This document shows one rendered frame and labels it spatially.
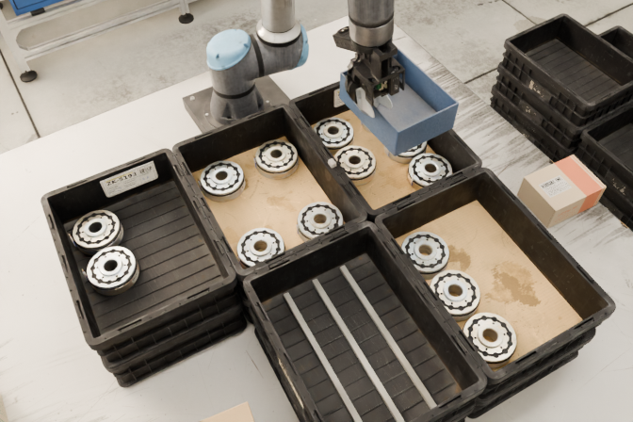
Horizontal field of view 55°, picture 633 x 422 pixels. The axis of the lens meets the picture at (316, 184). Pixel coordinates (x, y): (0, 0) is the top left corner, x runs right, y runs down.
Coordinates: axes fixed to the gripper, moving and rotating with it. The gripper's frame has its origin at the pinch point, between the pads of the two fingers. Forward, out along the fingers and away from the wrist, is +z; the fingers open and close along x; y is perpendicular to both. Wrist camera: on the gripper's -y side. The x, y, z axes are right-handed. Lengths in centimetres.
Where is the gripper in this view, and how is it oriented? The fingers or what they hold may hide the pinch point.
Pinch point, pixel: (367, 106)
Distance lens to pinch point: 123.1
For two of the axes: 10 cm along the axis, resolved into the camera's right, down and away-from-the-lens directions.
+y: 5.0, 6.7, -5.4
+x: 8.6, -4.6, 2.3
